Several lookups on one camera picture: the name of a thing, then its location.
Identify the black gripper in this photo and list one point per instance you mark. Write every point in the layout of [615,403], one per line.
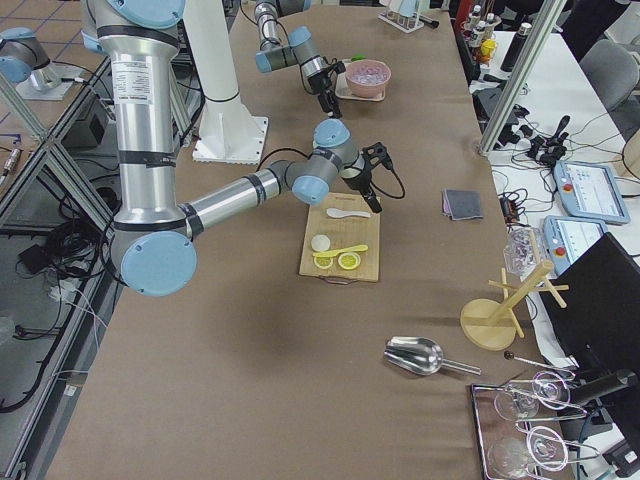
[359,182]
[318,83]

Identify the white ceramic spoon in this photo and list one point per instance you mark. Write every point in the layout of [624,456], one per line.
[336,213]

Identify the mint green ceramic bowl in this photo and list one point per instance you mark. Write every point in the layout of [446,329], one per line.
[348,173]

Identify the pink bowl of ice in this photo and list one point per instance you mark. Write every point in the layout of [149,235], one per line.
[367,78]

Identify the metal ice scoop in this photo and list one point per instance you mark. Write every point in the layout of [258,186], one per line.
[422,356]

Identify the black bar spoon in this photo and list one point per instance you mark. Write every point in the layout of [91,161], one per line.
[509,355]

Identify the cream plastic tray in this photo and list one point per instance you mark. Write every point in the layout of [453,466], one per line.
[343,91]

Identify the bamboo cutting board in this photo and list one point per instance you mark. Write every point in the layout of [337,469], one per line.
[342,233]

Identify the white half egg shape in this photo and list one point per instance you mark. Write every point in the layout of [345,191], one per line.
[320,243]

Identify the purple folded cloth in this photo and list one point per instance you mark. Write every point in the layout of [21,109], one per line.
[445,205]

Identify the grey folded cloth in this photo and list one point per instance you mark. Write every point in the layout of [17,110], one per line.
[464,204]

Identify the crystal glass cup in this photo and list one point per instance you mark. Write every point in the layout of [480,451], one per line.
[518,253]

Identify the wooden mug tree stand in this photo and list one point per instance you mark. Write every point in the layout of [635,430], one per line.
[492,325]

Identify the black water bottle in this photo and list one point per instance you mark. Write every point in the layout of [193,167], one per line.
[515,47]

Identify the lower teach pendant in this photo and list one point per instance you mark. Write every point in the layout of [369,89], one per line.
[568,238]

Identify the teach pendant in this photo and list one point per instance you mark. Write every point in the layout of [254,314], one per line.
[568,238]
[588,190]

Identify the upper teach pendant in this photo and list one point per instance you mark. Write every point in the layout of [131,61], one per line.
[588,190]

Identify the upper wine glass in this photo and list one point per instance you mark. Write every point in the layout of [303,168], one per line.
[520,399]

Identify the black monitor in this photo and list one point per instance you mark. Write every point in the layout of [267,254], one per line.
[599,327]

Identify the wine glass rack tray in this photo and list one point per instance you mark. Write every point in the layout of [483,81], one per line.
[517,431]

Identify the lower wine glass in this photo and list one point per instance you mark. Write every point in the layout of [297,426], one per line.
[533,456]

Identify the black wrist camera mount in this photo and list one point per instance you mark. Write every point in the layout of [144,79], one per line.
[375,155]

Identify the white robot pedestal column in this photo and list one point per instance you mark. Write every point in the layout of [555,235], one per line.
[227,131]

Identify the copper wire bottle basket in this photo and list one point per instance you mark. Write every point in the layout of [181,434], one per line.
[478,33]

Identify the aluminium frame post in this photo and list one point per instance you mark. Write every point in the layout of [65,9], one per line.
[542,27]

